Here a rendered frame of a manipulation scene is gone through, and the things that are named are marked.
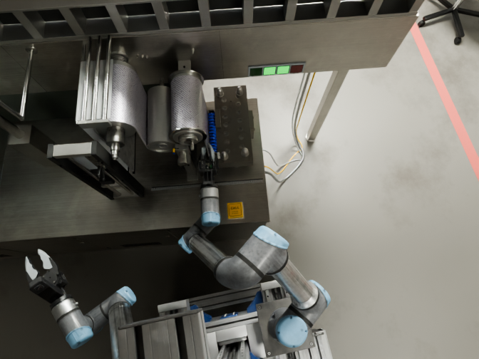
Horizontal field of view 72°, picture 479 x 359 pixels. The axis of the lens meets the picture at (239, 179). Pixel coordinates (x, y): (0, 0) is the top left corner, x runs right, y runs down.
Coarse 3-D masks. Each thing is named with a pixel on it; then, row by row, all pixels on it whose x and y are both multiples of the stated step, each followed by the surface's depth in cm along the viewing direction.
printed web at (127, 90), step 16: (112, 80) 118; (128, 80) 121; (176, 80) 130; (192, 80) 130; (112, 96) 116; (128, 96) 119; (144, 96) 136; (176, 96) 128; (192, 96) 128; (112, 112) 114; (128, 112) 117; (144, 112) 134; (176, 112) 126; (192, 112) 125; (144, 128) 132; (176, 128) 124; (128, 144) 156; (128, 160) 154
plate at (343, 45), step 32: (192, 32) 121; (224, 32) 122; (256, 32) 123; (288, 32) 124; (320, 32) 126; (352, 32) 127; (384, 32) 128; (0, 64) 129; (32, 64) 130; (64, 64) 132; (160, 64) 136; (192, 64) 138; (224, 64) 139; (256, 64) 141; (320, 64) 144; (352, 64) 146; (384, 64) 148
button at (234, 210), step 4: (228, 204) 153; (232, 204) 153; (236, 204) 153; (240, 204) 153; (228, 208) 153; (232, 208) 153; (236, 208) 153; (240, 208) 153; (228, 212) 152; (232, 212) 152; (236, 212) 152; (240, 212) 152; (228, 216) 152; (232, 216) 151; (236, 216) 151; (240, 216) 151
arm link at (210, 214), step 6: (204, 198) 132; (210, 198) 131; (216, 198) 133; (204, 204) 131; (210, 204) 130; (216, 204) 131; (204, 210) 130; (210, 210) 129; (216, 210) 131; (204, 216) 130; (210, 216) 129; (216, 216) 130; (204, 222) 129; (210, 222) 129; (216, 222) 129
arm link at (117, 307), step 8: (120, 288) 122; (128, 288) 124; (112, 296) 120; (120, 296) 119; (128, 296) 120; (104, 304) 119; (112, 304) 117; (120, 304) 116; (128, 304) 118; (104, 312) 118; (112, 312) 113; (120, 312) 112; (128, 312) 114; (112, 320) 110; (120, 320) 108; (128, 320) 109; (112, 328) 106; (112, 336) 104; (112, 344) 101; (112, 352) 99
